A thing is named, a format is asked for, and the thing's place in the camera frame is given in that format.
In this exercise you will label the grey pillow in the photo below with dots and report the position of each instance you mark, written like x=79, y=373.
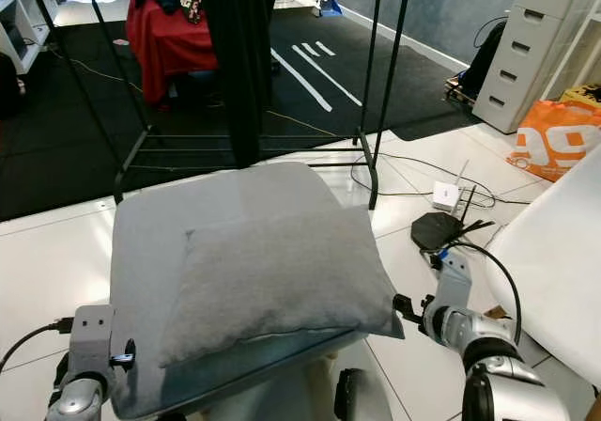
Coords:
x=282, y=285

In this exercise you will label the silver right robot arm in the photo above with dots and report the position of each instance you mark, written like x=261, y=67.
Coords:
x=498, y=355

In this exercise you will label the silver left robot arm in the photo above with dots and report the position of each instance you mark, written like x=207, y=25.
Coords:
x=80, y=402

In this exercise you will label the black router with antennas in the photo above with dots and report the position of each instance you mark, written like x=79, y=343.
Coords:
x=435, y=228

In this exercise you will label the small white router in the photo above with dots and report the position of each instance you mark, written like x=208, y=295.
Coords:
x=446, y=195

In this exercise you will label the black metal clothes rack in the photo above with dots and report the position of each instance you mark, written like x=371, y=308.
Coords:
x=369, y=153

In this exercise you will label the black floor mat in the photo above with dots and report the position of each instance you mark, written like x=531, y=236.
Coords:
x=56, y=148

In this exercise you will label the orange shopping bag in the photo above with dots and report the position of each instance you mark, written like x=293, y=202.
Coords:
x=559, y=134

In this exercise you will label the yellow and black bag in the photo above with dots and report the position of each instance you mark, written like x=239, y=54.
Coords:
x=584, y=95

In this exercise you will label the white drawer cabinet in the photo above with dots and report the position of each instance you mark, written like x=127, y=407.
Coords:
x=531, y=50

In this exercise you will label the black hanging garment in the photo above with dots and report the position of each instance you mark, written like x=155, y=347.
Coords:
x=238, y=64

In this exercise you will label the blue dustpan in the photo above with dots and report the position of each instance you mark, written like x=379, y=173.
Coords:
x=329, y=7

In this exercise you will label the red cloth covered table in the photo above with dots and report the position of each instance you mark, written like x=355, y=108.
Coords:
x=164, y=50

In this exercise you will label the white shelf unit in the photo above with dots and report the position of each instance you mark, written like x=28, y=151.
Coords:
x=21, y=26

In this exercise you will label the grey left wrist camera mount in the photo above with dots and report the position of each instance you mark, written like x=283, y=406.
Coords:
x=92, y=336

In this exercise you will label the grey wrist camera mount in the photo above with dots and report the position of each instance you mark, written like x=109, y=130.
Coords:
x=454, y=280
x=92, y=336

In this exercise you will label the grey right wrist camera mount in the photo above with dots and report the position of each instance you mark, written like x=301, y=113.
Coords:
x=454, y=280

